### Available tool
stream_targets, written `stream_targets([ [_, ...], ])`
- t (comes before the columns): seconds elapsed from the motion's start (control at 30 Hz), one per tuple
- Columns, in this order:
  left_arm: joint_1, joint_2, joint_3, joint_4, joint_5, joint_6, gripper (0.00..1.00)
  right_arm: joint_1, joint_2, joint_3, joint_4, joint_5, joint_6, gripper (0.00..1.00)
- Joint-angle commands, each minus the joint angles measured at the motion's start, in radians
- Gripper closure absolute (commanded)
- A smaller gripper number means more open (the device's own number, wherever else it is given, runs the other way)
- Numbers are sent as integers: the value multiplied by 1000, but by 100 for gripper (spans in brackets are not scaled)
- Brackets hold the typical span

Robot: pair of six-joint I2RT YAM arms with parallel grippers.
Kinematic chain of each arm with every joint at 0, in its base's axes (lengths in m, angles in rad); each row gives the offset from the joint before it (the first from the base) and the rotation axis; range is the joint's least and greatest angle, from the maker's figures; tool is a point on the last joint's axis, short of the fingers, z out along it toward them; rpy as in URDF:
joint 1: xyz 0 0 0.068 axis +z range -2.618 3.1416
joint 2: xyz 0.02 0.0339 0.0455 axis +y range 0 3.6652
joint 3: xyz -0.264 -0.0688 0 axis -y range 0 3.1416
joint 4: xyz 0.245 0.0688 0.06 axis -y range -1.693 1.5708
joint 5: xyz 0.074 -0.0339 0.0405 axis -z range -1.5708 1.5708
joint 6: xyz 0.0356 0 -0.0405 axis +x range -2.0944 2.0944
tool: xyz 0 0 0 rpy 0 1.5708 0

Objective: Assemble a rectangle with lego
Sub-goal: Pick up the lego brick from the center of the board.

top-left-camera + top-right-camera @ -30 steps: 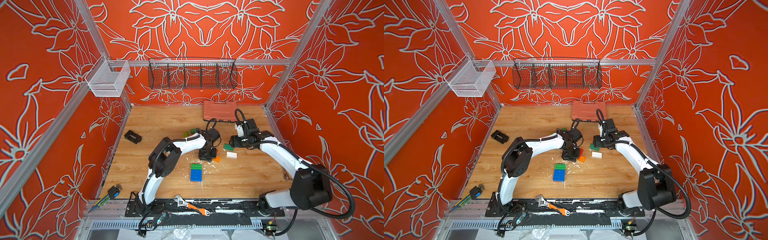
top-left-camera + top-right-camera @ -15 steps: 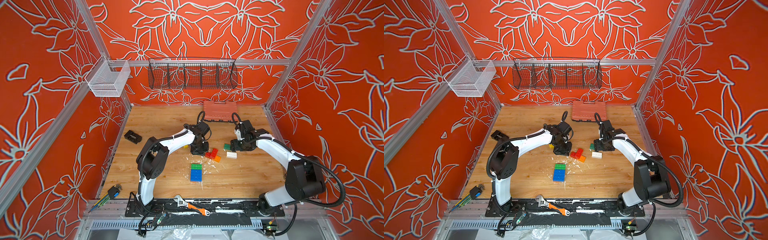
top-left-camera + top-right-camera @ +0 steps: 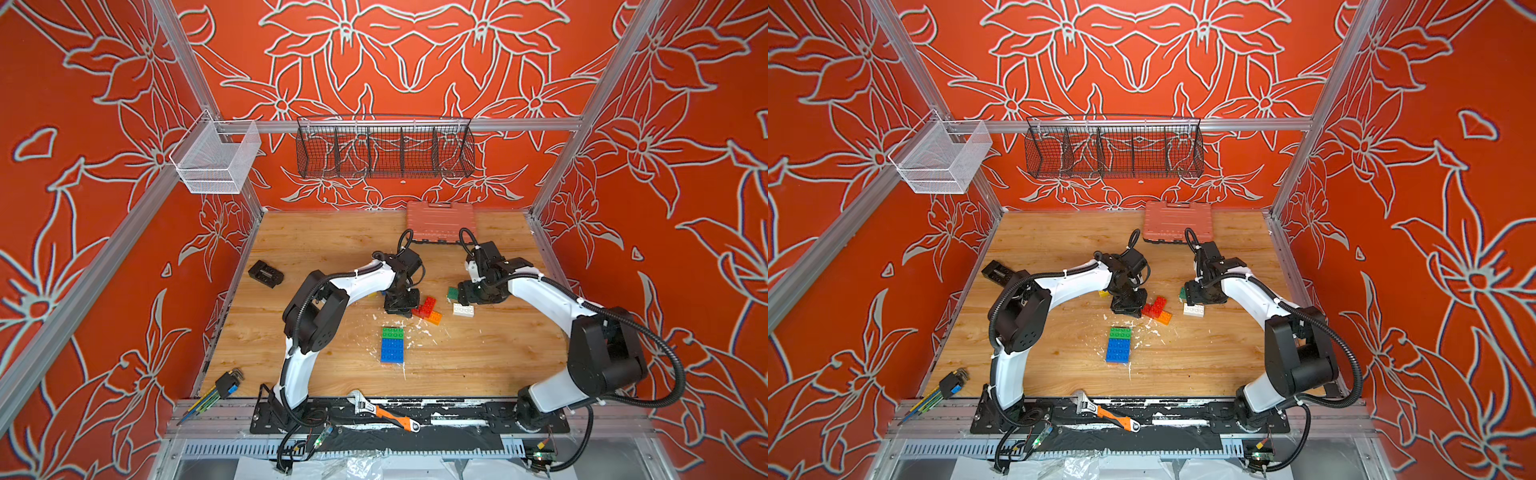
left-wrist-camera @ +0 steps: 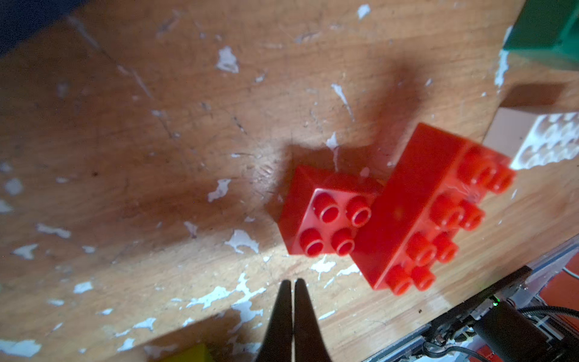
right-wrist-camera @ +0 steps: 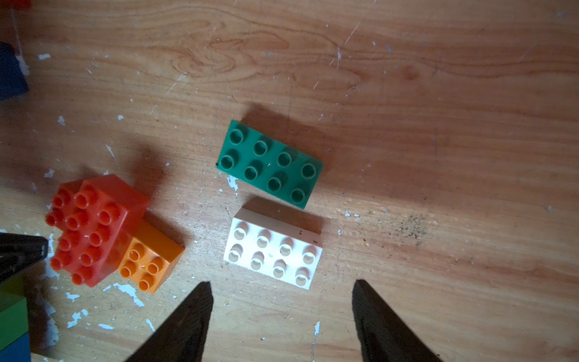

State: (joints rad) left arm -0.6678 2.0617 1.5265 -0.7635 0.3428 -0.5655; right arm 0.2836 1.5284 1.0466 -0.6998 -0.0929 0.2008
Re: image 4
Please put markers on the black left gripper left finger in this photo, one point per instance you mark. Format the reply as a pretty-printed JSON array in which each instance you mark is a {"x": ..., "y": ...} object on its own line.
[{"x": 277, "y": 343}]

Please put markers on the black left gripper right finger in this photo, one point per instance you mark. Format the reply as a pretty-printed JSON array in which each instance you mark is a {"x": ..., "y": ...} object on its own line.
[{"x": 308, "y": 342}]

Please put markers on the small lime lego brick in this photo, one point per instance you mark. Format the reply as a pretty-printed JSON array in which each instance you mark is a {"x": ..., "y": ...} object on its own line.
[{"x": 198, "y": 353}]

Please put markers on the small red lego brick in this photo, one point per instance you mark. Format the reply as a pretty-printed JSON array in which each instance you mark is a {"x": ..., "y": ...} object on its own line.
[{"x": 324, "y": 211}]

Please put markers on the wide red lego brick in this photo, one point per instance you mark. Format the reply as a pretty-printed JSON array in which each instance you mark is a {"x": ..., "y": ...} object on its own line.
[{"x": 433, "y": 193}]

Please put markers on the white lego brick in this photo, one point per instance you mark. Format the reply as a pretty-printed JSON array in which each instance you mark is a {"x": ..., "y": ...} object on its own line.
[{"x": 533, "y": 136}]

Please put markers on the dark green lego brick right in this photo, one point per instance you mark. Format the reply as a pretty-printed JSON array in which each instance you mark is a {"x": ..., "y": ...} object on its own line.
[{"x": 547, "y": 32}]

